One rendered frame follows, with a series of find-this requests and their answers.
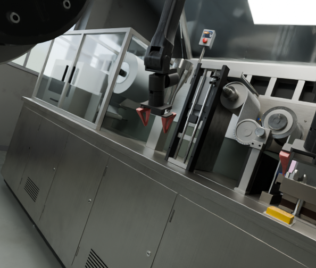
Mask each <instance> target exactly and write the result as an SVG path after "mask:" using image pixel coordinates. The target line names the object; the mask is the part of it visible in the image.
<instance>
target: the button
mask: <svg viewBox="0 0 316 268"><path fill-rule="evenodd" d="M266 213H267V214H269V215H271V216H273V217H275V218H277V219H279V220H281V221H283V222H285V223H287V224H291V223H292V222H293V219H294V216H293V215H291V214H289V213H287V212H285V211H282V210H280V209H278V208H276V207H274V206H271V207H268V208H267V211H266Z"/></svg>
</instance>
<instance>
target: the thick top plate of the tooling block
mask: <svg viewBox="0 0 316 268"><path fill-rule="evenodd" d="M279 191H281V192H284V193H286V194H289V195H291V196H294V197H296V198H298V199H301V200H303V201H306V202H308V203H311V204H313V205H315V206H316V188H315V187H314V186H311V185H308V184H306V183H303V182H300V181H298V182H297V181H294V180H292V179H289V178H286V177H284V178H283V180H282V183H281V186H280V188H279Z"/></svg>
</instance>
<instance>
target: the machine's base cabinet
mask: <svg viewBox="0 0 316 268"><path fill-rule="evenodd" d="M0 173H1V175H2V176H3V178H4V182H5V183H6V186H7V187H9V189H10V191H11V192H12V194H13V195H14V197H15V198H16V199H17V201H18V202H19V204H20V205H21V207H22V208H23V209H24V211H25V212H26V214H27V215H28V217H29V219H31V221H32V223H33V226H34V227H35V228H36V229H37V230H38V231H39V233H40V234H41V236H42V237H43V239H44V240H45V242H46V243H47V244H48V246H49V248H50V249H51V251H52V252H53V254H54V255H55V256H56V258H57V259H58V261H59V262H60V264H61V265H62V266H63V268H316V256H314V255H312V254H310V253H309V252H307V251H305V250H303V249H301V248H299V247H297V246H295V245H293V244H292V243H290V242H288V241H286V240H284V239H283V238H280V237H278V236H276V235H275V234H273V233H271V232H269V231H267V230H266V229H264V228H262V227H260V226H258V225H256V224H254V223H252V222H250V221H249V220H247V219H245V218H243V217H241V216H239V215H237V214H235V213H233V212H231V211H230V210H228V209H226V208H224V207H222V206H220V205H218V204H216V203H214V202H213V201H211V200H209V199H207V198H205V197H203V196H201V195H199V194H197V193H196V192H194V191H192V190H190V189H188V188H186V187H184V186H182V185H180V184H178V183H177V182H175V181H173V180H171V179H169V178H167V177H165V176H163V175H161V174H159V173H158V172H156V171H154V170H152V169H150V168H148V167H146V166H144V165H142V164H141V163H139V162H137V161H135V160H133V159H132V158H129V157H127V156H125V155H124V154H122V153H120V152H118V151H116V150H115V149H113V148H111V147H109V146H107V145H105V144H103V143H101V142H99V141H98V140H96V139H94V138H92V137H90V136H88V135H86V134H84V133H82V132H80V131H79V130H77V129H75V128H73V127H71V126H69V125H67V124H65V123H63V122H62V121H60V120H58V119H56V118H54V117H52V116H50V115H48V114H46V113H45V112H43V111H41V110H39V109H37V108H35V107H33V106H31V105H29V104H27V103H26V102H23V105H22V109H21V112H20V115H19V118H18V121H17V123H16V126H15V129H14V133H13V136H12V139H11V142H10V145H9V148H8V150H7V153H6V156H5V160H4V163H3V166H2V169H1V172H0Z"/></svg>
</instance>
